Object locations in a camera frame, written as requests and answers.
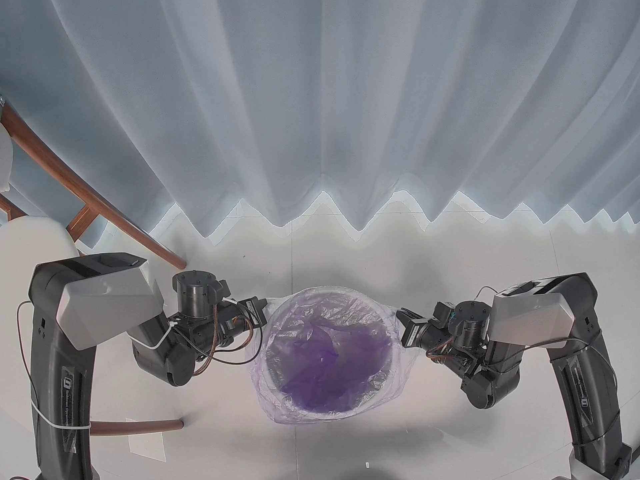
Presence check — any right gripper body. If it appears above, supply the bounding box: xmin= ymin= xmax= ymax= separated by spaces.
xmin=402 ymin=318 xmax=453 ymax=356

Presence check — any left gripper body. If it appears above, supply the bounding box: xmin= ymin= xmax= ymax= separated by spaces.
xmin=220 ymin=296 xmax=269 ymax=341

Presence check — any purple plastic bag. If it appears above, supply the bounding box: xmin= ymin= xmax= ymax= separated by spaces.
xmin=250 ymin=284 xmax=417 ymax=425

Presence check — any white trash bin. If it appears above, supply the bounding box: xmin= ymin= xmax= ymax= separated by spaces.
xmin=262 ymin=288 xmax=396 ymax=416

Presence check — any white padded wooden chair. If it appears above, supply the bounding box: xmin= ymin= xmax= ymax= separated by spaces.
xmin=0 ymin=90 xmax=187 ymax=436

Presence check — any pale blue curtain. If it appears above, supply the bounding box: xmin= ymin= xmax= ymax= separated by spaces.
xmin=0 ymin=0 xmax=640 ymax=249

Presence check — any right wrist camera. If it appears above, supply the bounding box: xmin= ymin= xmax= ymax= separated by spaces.
xmin=433 ymin=301 xmax=455 ymax=330

